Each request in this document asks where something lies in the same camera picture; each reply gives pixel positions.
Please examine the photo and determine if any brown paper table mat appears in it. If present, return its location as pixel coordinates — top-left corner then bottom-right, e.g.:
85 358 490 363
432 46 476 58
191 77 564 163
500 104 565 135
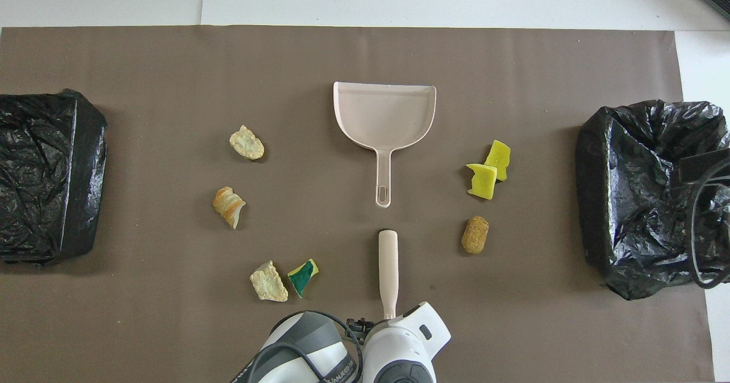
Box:
0 26 715 383

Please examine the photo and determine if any flat black trash bag bin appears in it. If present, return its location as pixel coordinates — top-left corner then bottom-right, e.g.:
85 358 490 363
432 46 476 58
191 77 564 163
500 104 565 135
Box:
0 89 108 267

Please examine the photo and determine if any pale bread chunk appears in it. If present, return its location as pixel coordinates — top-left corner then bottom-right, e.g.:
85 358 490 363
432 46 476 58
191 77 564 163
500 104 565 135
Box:
229 124 265 161
249 260 289 303

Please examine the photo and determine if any pink handled hand brush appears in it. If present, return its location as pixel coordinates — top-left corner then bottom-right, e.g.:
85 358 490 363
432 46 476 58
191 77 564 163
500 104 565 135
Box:
378 229 399 320

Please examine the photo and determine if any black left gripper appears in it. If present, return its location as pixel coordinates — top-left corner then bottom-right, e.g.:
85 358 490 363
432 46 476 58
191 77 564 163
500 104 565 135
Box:
345 319 375 339

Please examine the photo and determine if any brown cork-like roll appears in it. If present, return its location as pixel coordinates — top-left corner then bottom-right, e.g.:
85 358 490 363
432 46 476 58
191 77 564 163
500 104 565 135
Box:
461 216 490 255

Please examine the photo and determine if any green and yellow sponge piece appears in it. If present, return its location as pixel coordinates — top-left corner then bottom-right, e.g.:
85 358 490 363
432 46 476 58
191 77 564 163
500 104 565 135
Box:
287 258 320 299

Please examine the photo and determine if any pink plastic dustpan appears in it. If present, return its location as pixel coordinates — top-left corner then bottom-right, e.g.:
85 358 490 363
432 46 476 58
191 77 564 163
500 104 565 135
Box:
333 82 437 209

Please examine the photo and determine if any open black trash bag bin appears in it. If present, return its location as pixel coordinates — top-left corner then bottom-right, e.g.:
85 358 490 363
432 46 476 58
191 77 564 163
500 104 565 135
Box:
575 99 730 301

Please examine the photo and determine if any orange croissant piece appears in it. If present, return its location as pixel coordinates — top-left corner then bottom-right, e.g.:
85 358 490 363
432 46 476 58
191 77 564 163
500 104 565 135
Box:
212 186 246 230

